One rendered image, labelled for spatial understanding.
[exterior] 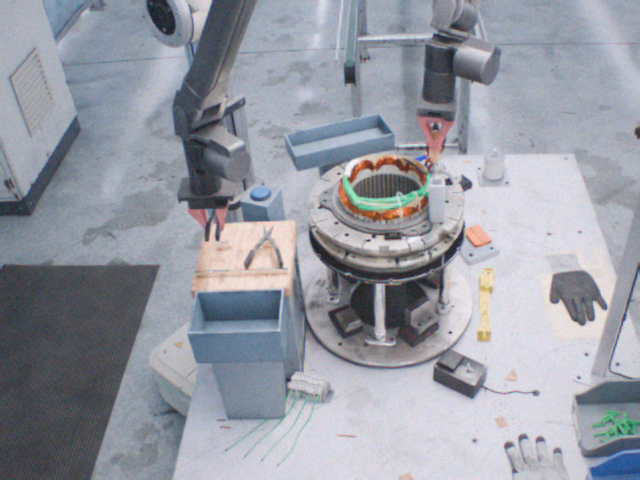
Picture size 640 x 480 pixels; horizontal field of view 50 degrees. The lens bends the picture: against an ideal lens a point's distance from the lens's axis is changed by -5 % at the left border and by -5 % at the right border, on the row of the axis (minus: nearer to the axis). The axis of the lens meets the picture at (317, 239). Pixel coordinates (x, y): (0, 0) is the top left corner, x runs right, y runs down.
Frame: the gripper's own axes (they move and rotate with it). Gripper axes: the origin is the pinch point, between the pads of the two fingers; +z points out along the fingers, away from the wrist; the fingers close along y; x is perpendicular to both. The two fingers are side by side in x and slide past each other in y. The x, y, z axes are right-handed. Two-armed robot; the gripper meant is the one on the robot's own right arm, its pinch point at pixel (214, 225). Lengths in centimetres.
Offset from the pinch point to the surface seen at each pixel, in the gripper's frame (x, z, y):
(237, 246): 4.8, 9.2, 2.8
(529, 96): 245, 109, 125
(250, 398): -16.7, 30.7, 4.8
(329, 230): 4.7, 5.7, 21.3
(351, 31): 172, 36, 28
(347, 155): 39.6, 11.1, 25.1
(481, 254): 29, 34, 57
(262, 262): -0.3, 9.1, 8.2
